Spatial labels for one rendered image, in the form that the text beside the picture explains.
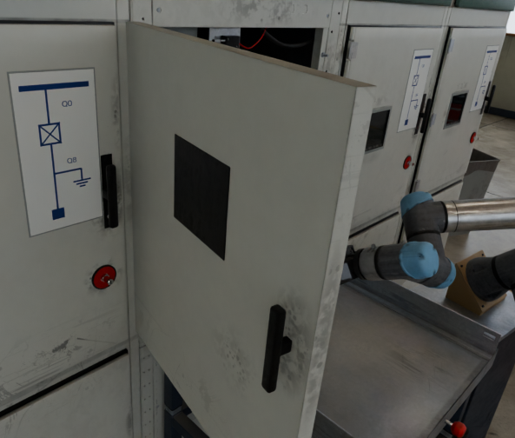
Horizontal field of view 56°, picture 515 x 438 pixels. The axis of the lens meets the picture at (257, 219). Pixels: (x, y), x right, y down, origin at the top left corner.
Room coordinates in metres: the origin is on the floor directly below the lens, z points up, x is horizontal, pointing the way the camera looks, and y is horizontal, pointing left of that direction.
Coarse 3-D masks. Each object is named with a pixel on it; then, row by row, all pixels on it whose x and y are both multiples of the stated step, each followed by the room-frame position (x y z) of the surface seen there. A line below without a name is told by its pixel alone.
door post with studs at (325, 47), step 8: (336, 0) 1.49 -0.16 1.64; (336, 8) 1.50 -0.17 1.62; (336, 16) 1.50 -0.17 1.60; (336, 24) 1.51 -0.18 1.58; (320, 32) 1.50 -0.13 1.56; (328, 32) 1.48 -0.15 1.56; (336, 32) 1.51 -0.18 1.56; (320, 40) 1.50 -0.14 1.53; (328, 40) 1.49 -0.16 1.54; (336, 40) 1.51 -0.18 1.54; (320, 48) 1.47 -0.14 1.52; (328, 48) 1.49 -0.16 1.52; (312, 56) 1.51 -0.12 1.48; (320, 56) 1.47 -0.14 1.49; (328, 56) 1.49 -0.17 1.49; (312, 64) 1.51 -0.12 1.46; (320, 64) 1.48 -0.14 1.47; (328, 64) 1.50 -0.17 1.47; (328, 72) 1.50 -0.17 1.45
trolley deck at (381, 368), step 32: (352, 320) 1.11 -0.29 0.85; (384, 320) 1.12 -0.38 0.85; (352, 352) 0.97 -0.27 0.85; (384, 352) 0.99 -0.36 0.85; (416, 352) 1.00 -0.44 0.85; (448, 352) 1.01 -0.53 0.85; (352, 384) 0.86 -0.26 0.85; (384, 384) 0.87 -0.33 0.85; (416, 384) 0.88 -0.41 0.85; (448, 384) 0.89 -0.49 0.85; (352, 416) 0.77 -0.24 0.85; (384, 416) 0.78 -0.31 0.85; (416, 416) 0.78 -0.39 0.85; (448, 416) 0.82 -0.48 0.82
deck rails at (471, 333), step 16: (352, 288) 1.27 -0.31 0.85; (368, 288) 1.27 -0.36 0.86; (384, 288) 1.23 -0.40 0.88; (400, 288) 1.20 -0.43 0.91; (384, 304) 1.19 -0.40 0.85; (400, 304) 1.19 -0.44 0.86; (416, 304) 1.16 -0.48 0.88; (432, 304) 1.13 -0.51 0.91; (416, 320) 1.13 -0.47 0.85; (432, 320) 1.13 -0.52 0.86; (448, 320) 1.10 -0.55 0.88; (464, 320) 1.07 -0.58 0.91; (448, 336) 1.07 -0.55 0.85; (464, 336) 1.07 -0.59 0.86; (480, 336) 1.04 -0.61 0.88; (496, 336) 1.02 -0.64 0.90; (480, 352) 1.02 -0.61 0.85; (320, 416) 0.70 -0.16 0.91; (320, 432) 0.70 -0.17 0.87; (336, 432) 0.68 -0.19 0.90
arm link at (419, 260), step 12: (384, 252) 0.90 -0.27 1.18; (396, 252) 0.88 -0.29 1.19; (408, 252) 0.86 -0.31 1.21; (420, 252) 0.85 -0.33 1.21; (432, 252) 0.87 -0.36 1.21; (384, 264) 0.88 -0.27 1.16; (396, 264) 0.87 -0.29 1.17; (408, 264) 0.85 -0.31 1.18; (420, 264) 0.84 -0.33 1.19; (432, 264) 0.86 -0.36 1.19; (384, 276) 0.89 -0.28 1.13; (396, 276) 0.87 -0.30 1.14; (408, 276) 0.86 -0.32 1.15; (420, 276) 0.84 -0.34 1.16
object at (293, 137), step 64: (128, 64) 0.98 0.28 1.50; (192, 64) 0.77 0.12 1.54; (256, 64) 0.64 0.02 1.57; (192, 128) 0.77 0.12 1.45; (256, 128) 0.63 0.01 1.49; (320, 128) 0.53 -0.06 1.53; (192, 192) 0.76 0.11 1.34; (256, 192) 0.62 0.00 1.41; (320, 192) 0.52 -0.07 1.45; (192, 256) 0.76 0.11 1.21; (256, 256) 0.61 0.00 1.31; (320, 256) 0.51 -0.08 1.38; (192, 320) 0.75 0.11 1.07; (256, 320) 0.60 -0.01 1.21; (320, 320) 0.50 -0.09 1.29; (192, 384) 0.75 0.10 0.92; (256, 384) 0.58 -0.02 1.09; (320, 384) 0.52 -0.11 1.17
